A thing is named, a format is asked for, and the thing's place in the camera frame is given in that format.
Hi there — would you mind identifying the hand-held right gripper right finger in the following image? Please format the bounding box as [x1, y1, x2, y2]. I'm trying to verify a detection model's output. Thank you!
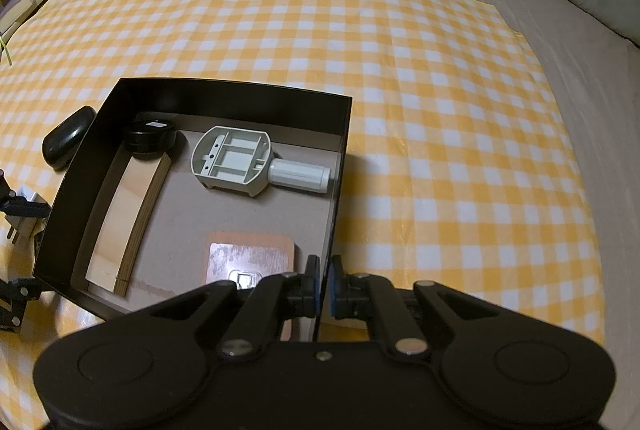
[327, 255, 507, 356]

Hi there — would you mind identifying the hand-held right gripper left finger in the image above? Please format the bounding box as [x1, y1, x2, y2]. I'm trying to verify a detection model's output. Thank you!
[145, 255, 322, 358]

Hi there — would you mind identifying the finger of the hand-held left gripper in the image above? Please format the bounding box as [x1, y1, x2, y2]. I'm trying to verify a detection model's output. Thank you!
[0, 277, 44, 334]
[0, 167, 52, 222]

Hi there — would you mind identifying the white charger plug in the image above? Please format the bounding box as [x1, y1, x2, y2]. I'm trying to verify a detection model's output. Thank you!
[5, 190, 51, 256]

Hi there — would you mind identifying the wooden block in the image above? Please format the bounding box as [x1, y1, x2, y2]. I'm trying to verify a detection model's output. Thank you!
[84, 150, 172, 296]

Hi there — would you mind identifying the grey plastic tool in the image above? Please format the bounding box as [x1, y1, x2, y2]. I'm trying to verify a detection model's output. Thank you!
[191, 125, 331, 200]

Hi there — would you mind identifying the black round jar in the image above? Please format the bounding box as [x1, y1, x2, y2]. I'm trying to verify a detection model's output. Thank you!
[122, 116, 179, 158]

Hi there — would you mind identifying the black cardboard box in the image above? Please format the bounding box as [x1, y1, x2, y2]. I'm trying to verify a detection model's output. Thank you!
[32, 78, 354, 343]

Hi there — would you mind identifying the black oval case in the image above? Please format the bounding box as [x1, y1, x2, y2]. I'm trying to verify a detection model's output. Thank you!
[42, 106, 97, 171]

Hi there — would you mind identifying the yellow checked mat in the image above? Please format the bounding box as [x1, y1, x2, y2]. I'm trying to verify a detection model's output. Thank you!
[0, 0, 608, 361]

